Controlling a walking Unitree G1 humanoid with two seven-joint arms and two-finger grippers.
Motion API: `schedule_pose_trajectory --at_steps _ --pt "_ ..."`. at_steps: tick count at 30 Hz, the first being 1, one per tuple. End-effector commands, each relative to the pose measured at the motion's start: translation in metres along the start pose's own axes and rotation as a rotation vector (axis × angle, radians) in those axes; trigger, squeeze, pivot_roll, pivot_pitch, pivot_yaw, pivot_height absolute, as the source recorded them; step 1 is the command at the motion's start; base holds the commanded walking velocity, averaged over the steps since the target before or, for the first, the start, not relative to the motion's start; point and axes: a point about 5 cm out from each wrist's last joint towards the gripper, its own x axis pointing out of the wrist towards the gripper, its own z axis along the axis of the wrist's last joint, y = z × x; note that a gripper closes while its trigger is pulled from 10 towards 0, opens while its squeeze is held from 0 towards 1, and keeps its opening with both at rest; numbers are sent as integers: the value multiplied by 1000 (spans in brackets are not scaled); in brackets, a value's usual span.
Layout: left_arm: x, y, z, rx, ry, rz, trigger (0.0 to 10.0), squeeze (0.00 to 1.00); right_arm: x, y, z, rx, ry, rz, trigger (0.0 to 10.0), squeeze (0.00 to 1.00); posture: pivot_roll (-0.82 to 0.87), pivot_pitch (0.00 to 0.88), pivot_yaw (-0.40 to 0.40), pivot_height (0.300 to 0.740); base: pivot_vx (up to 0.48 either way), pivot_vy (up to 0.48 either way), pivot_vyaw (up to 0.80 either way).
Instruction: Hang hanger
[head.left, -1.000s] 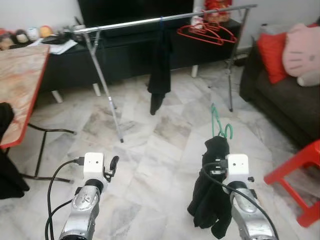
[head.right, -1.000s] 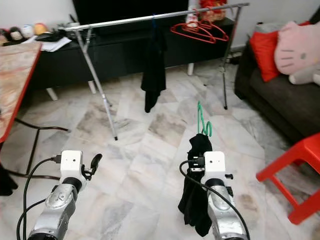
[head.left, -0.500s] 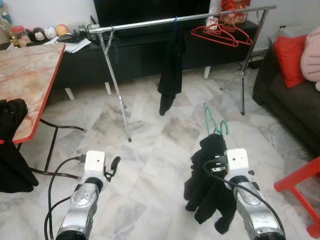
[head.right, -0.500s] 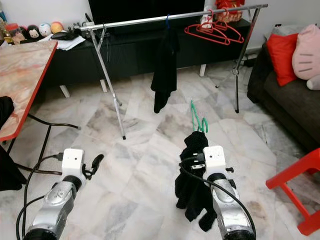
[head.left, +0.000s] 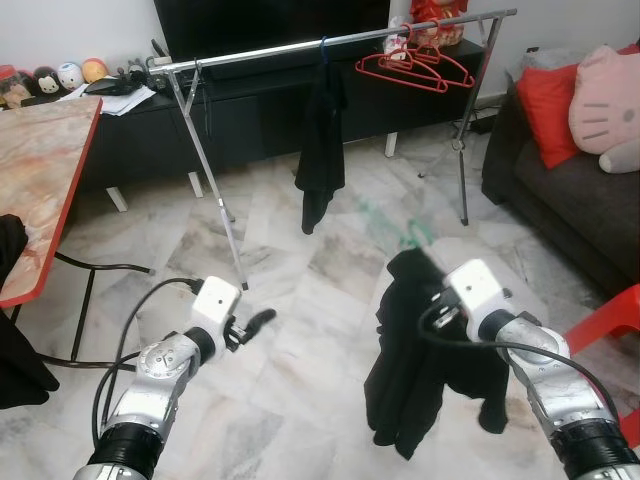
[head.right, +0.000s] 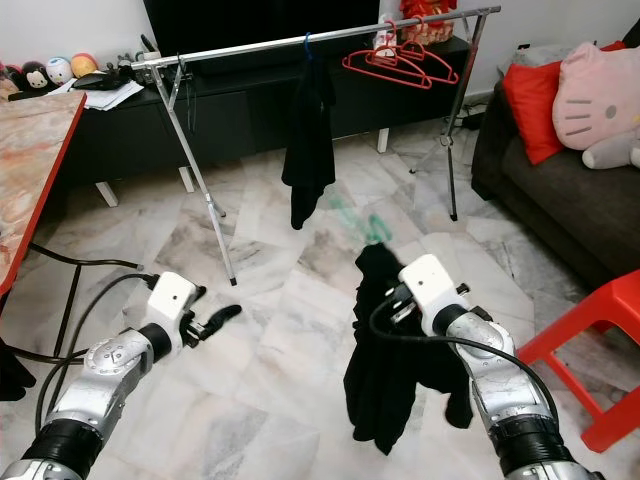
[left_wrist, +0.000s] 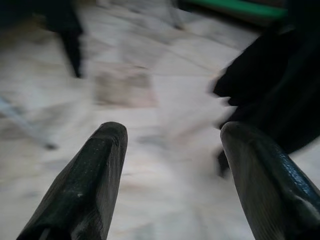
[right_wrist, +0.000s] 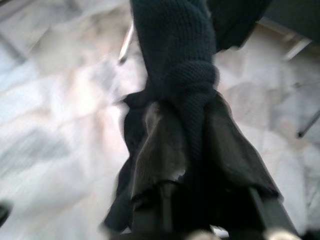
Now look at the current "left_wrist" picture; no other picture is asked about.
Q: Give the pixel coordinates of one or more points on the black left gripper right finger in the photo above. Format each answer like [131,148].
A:
[270,190]

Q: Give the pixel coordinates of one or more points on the black T-shirt with logo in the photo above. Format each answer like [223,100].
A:
[72,50]
[275,87]

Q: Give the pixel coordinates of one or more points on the green plastic hanger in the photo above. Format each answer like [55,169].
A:
[237,7]

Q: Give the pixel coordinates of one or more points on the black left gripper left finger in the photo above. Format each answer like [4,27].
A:
[82,190]

